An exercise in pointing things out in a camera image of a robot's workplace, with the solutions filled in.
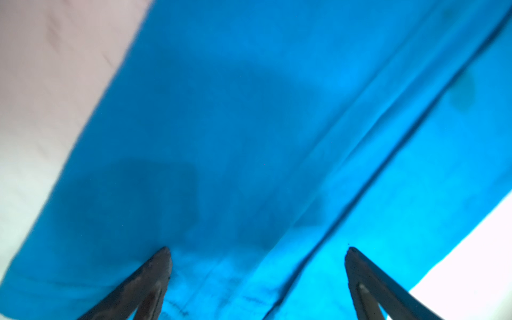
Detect blue t shirt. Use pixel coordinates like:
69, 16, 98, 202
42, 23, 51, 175
1, 1, 511, 319

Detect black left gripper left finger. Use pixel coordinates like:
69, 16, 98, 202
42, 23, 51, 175
79, 247, 173, 320

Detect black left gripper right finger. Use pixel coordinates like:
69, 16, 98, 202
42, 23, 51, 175
345, 247, 441, 320

